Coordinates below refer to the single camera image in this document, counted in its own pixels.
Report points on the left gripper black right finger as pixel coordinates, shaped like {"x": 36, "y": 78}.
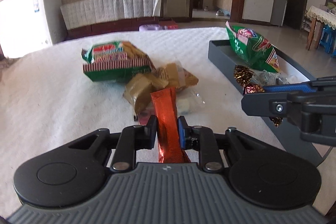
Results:
{"x": 203, "y": 140}

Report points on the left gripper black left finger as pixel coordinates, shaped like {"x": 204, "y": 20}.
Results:
{"x": 130, "y": 140}

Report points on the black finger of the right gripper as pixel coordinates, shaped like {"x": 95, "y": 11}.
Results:
{"x": 304, "y": 87}
{"x": 265, "y": 104}

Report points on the clear crinkly snack bag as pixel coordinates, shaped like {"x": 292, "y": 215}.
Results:
{"x": 264, "y": 78}

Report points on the grey rectangular tray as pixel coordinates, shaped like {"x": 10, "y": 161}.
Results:
{"x": 223, "y": 57}

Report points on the clear packet with white ball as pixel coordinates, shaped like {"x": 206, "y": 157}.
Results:
{"x": 189, "y": 101}

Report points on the brown foil candy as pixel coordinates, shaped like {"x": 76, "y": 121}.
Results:
{"x": 243, "y": 76}

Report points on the brown pastry packet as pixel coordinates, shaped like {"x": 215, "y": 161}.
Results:
{"x": 138, "y": 90}

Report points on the red stick snack packet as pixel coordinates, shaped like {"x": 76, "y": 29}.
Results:
{"x": 164, "y": 102}

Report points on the green prawn cracker bag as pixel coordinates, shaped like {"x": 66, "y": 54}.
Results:
{"x": 116, "y": 61}
{"x": 253, "y": 48}

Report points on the yellow pastry packet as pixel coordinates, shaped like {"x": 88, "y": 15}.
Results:
{"x": 176, "y": 76}

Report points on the blue plastic stool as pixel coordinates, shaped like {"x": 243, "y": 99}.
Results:
{"x": 327, "y": 39}

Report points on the dining table with lace cloth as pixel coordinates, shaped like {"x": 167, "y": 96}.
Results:
{"x": 319, "y": 19}

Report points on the white table cloth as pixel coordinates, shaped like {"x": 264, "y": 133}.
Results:
{"x": 47, "y": 101}

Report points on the TV stand with white cover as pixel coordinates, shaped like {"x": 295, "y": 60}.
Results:
{"x": 94, "y": 17}

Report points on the white chest freezer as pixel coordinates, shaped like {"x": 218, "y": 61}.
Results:
{"x": 30, "y": 25}

